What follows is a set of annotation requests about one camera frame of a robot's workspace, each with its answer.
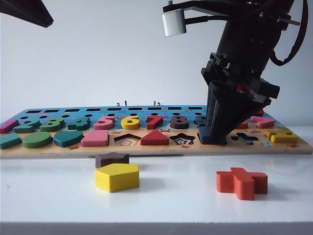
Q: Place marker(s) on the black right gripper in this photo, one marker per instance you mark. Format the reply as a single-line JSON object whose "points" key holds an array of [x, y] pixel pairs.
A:
{"points": [[215, 73]]}

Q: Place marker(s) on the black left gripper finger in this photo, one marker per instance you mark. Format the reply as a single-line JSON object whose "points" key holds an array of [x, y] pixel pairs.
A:
{"points": [[27, 11]]}

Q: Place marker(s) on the dark blue square block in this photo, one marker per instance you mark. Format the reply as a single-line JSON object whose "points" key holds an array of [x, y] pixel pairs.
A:
{"points": [[204, 140]]}

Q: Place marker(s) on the orange number ten piece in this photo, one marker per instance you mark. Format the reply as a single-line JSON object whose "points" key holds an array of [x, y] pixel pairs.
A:
{"points": [[243, 125]]}

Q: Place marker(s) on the dark blue number nine piece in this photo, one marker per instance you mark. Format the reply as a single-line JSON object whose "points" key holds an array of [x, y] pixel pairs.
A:
{"points": [[197, 121]]}

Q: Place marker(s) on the red minus sign piece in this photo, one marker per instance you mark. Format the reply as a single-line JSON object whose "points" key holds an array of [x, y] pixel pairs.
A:
{"points": [[259, 112]]}

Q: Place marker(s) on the pink greater-than sign piece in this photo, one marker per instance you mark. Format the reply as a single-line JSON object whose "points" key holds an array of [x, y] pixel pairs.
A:
{"points": [[264, 122]]}

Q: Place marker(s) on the brown number eight piece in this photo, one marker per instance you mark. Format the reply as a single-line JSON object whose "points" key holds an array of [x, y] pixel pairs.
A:
{"points": [[179, 126]]}

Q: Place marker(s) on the yellow equals sign piece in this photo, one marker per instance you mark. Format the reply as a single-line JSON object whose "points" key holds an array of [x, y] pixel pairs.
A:
{"points": [[283, 139]]}

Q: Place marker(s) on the red number seven piece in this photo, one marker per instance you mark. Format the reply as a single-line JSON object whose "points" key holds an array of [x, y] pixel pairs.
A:
{"points": [[152, 123]]}

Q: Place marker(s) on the red triangle block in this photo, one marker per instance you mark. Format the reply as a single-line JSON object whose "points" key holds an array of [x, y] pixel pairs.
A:
{"points": [[155, 140]]}

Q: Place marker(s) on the wooden shape puzzle board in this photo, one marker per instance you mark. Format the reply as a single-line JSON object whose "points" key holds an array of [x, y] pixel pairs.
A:
{"points": [[156, 149]]}

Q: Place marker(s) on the orange cross block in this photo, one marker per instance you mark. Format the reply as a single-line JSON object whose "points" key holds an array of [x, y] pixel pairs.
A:
{"points": [[242, 186]]}

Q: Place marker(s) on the yellow number six piece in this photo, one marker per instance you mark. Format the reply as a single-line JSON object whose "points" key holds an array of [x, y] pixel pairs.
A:
{"points": [[129, 126]]}

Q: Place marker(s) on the pink number one piece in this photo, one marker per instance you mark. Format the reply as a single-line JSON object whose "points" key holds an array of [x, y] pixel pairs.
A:
{"points": [[8, 126]]}

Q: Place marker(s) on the teal number two piece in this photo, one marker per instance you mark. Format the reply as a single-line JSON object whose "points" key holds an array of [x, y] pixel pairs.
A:
{"points": [[24, 128]]}

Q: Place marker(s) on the green number three piece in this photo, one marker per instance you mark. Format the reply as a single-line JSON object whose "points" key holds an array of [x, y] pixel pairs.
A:
{"points": [[51, 127]]}

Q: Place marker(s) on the pink number five piece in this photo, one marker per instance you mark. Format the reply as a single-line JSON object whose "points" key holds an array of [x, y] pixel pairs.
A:
{"points": [[102, 126]]}

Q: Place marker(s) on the brown star block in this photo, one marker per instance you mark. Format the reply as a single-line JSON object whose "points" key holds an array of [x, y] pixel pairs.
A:
{"points": [[107, 160]]}

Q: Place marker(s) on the teal number four piece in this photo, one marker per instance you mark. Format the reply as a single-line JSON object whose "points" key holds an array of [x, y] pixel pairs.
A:
{"points": [[78, 126]]}

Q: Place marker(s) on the yellow pentagon block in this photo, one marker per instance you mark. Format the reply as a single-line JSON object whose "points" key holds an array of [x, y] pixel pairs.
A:
{"points": [[117, 181]]}

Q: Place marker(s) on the green oval block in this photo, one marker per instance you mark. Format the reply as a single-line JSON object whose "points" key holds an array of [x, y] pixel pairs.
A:
{"points": [[36, 140]]}

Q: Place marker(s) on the pink rectangle block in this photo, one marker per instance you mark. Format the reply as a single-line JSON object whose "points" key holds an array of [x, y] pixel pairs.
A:
{"points": [[95, 139]]}

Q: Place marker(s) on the teal parallelogram block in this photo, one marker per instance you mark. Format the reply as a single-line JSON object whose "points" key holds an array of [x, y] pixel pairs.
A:
{"points": [[9, 142]]}

